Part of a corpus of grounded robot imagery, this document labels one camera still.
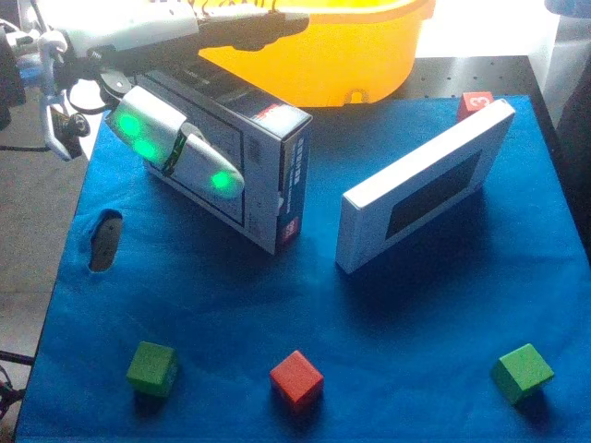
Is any blue and white calculator box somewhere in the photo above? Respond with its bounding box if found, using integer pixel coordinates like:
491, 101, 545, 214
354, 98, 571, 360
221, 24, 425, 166
133, 68, 314, 257

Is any black rod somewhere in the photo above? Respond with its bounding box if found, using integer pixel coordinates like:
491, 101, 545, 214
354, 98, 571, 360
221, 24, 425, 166
0, 349, 37, 366

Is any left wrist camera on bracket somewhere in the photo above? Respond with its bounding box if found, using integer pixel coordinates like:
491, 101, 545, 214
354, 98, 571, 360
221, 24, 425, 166
37, 30, 92, 162

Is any blue cloth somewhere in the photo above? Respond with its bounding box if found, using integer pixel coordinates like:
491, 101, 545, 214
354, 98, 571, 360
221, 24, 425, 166
13, 95, 591, 443

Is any red block with number three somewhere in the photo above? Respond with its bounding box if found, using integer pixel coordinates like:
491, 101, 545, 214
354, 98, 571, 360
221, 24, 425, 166
456, 91, 495, 122

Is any yellow plastic bin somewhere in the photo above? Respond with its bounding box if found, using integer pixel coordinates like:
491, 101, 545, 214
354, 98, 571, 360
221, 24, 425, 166
198, 0, 437, 108

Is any green block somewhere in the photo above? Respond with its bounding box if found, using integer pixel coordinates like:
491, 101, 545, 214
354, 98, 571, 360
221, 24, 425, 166
126, 341, 179, 399
490, 342, 556, 406

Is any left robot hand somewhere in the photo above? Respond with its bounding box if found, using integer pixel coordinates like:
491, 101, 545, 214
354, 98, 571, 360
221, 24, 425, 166
57, 0, 311, 203

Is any plain red block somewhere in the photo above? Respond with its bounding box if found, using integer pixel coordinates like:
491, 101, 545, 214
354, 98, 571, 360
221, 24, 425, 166
269, 349, 325, 413

